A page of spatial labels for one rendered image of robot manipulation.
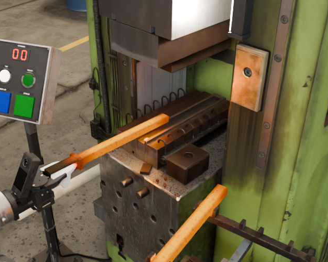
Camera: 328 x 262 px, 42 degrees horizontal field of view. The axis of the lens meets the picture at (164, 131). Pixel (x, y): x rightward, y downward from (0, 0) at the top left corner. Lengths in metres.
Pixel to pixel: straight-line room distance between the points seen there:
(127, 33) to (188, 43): 0.18
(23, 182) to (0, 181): 1.82
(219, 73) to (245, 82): 0.54
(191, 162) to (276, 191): 0.26
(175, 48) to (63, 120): 2.33
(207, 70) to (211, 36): 0.40
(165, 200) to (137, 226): 0.25
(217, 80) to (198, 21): 0.56
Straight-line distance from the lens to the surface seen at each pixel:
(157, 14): 1.17
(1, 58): 1.71
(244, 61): 1.17
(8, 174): 3.02
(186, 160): 1.34
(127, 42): 1.29
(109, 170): 1.52
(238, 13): 1.13
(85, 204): 2.67
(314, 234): 1.87
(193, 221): 1.06
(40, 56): 1.61
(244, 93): 1.21
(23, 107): 1.63
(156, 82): 1.65
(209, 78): 1.77
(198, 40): 1.33
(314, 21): 1.08
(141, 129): 1.36
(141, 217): 1.50
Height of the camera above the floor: 1.78
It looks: 33 degrees down
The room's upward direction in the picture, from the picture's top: 1 degrees clockwise
